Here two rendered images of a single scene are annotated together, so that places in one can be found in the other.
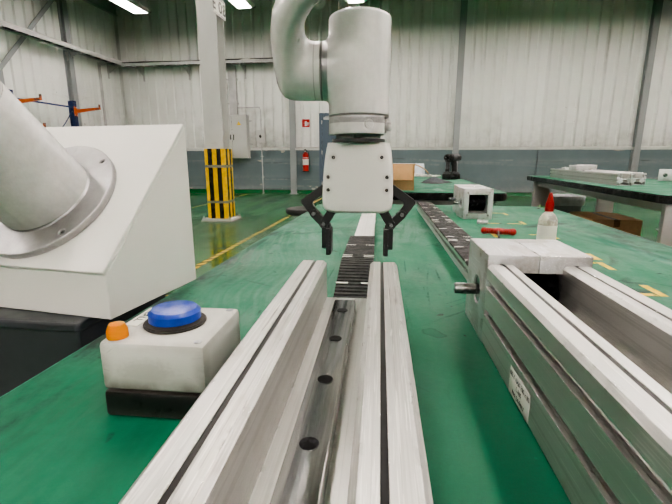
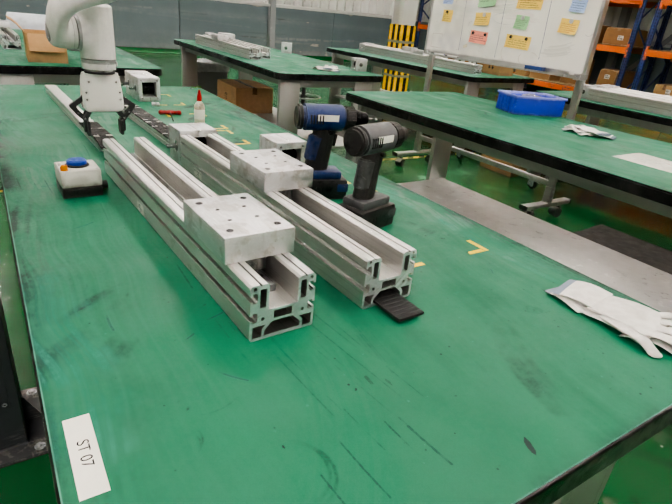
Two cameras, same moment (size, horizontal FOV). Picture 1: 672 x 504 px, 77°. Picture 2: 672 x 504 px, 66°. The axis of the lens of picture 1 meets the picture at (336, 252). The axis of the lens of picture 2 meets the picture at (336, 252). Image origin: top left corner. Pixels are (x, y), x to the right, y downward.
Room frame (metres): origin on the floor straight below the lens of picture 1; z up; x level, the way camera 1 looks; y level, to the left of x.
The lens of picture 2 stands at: (-0.85, 0.43, 1.19)
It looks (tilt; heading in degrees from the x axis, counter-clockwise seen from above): 25 degrees down; 317
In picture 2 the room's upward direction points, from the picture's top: 6 degrees clockwise
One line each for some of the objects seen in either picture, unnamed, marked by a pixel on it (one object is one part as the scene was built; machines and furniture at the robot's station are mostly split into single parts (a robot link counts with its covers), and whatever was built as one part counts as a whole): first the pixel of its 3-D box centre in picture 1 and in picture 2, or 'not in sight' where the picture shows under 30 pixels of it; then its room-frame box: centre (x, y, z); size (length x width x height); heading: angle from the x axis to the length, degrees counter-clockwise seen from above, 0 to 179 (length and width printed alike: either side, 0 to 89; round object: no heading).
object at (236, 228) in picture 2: not in sight; (236, 233); (-0.22, 0.05, 0.87); 0.16 x 0.11 x 0.07; 174
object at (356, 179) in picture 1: (358, 173); (101, 89); (0.62, -0.03, 0.95); 0.10 x 0.07 x 0.11; 84
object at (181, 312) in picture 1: (175, 318); (76, 163); (0.32, 0.13, 0.84); 0.04 x 0.04 x 0.02
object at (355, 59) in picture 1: (356, 66); (94, 30); (0.62, -0.03, 1.09); 0.09 x 0.08 x 0.13; 87
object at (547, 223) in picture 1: (548, 221); (199, 106); (0.88, -0.45, 0.84); 0.04 x 0.04 x 0.12
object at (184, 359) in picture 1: (188, 356); (82, 177); (0.32, 0.12, 0.81); 0.10 x 0.08 x 0.06; 84
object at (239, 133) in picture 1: (241, 151); not in sight; (11.68, 2.55, 1.14); 1.30 x 0.28 x 2.28; 82
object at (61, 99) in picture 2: (367, 225); (73, 111); (1.10, -0.08, 0.79); 0.96 x 0.04 x 0.03; 174
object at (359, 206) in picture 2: not in sight; (378, 174); (-0.13, -0.35, 0.89); 0.20 x 0.08 x 0.22; 98
